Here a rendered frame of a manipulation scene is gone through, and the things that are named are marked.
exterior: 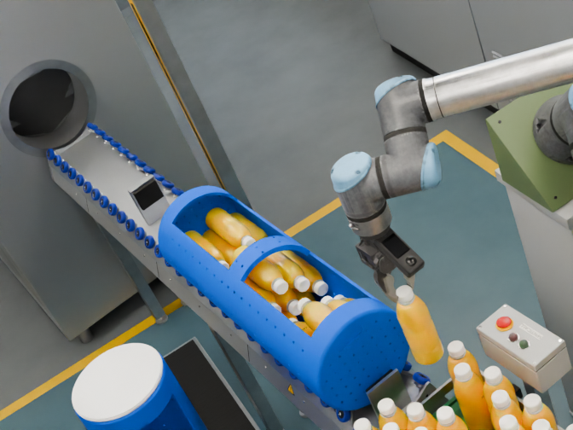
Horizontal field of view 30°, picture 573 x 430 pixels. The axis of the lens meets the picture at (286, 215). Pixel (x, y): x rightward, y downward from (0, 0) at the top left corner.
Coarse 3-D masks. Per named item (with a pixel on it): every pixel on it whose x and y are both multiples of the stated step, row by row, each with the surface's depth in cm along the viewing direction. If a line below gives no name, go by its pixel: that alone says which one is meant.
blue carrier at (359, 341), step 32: (192, 192) 321; (224, 192) 324; (160, 224) 321; (192, 224) 328; (192, 256) 306; (256, 256) 287; (224, 288) 292; (352, 288) 285; (256, 320) 279; (288, 320) 268; (352, 320) 257; (384, 320) 262; (288, 352) 267; (320, 352) 257; (352, 352) 261; (384, 352) 267; (320, 384) 259; (352, 384) 265
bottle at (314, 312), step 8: (304, 304) 274; (312, 304) 271; (320, 304) 270; (304, 312) 271; (312, 312) 269; (320, 312) 267; (328, 312) 267; (304, 320) 271; (312, 320) 268; (320, 320) 266; (312, 328) 269
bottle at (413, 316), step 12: (420, 300) 240; (396, 312) 241; (408, 312) 238; (420, 312) 239; (408, 324) 240; (420, 324) 240; (432, 324) 243; (408, 336) 243; (420, 336) 242; (432, 336) 244; (420, 348) 244; (432, 348) 245; (420, 360) 247; (432, 360) 247
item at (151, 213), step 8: (152, 176) 364; (136, 184) 364; (144, 184) 363; (152, 184) 363; (136, 192) 361; (144, 192) 363; (152, 192) 364; (160, 192) 366; (136, 200) 364; (144, 200) 364; (152, 200) 366; (160, 200) 369; (144, 208) 365; (152, 208) 369; (160, 208) 370; (144, 216) 368; (152, 216) 370; (160, 216) 372
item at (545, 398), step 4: (524, 384) 264; (528, 384) 262; (528, 388) 264; (532, 388) 261; (528, 392) 265; (532, 392) 263; (536, 392) 262; (540, 392) 263; (544, 392) 264; (548, 392) 265; (540, 396) 264; (544, 396) 265; (548, 396) 266; (544, 400) 265; (548, 400) 266; (548, 404) 267; (552, 404) 268; (552, 408) 268; (556, 420) 271
